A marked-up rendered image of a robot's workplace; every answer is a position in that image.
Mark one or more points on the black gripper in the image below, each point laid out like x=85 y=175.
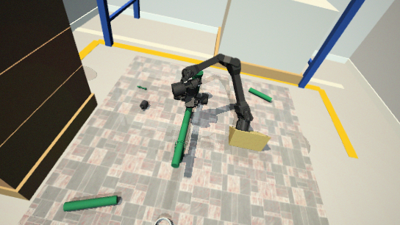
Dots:
x=202 y=98

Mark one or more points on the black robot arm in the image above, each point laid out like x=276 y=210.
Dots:
x=233 y=66

